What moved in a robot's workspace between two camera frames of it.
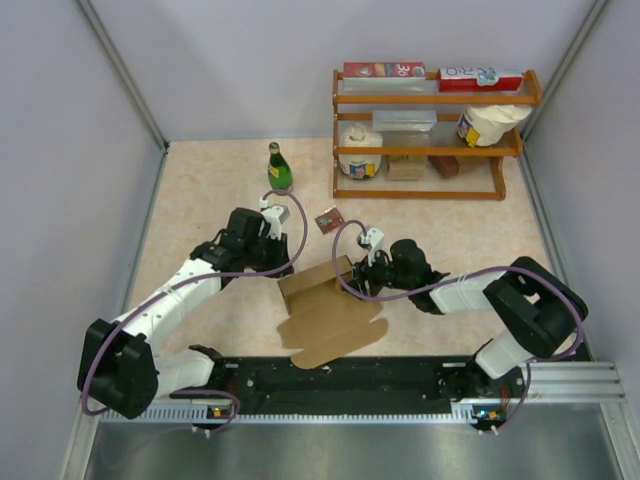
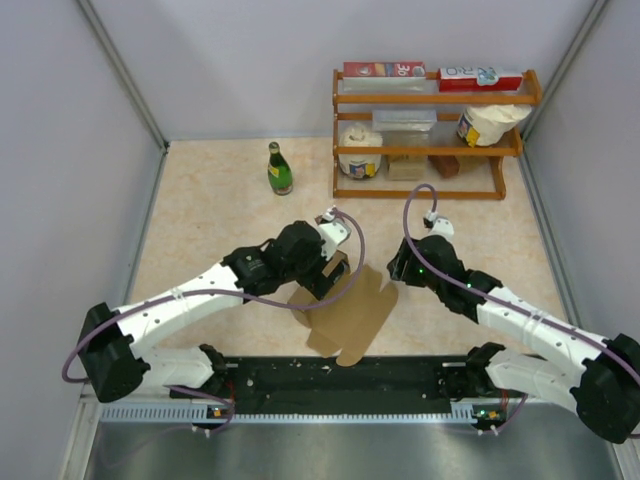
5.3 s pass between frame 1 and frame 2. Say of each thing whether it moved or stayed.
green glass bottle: stayed
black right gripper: moved
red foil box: stayed
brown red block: stayed
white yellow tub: stayed
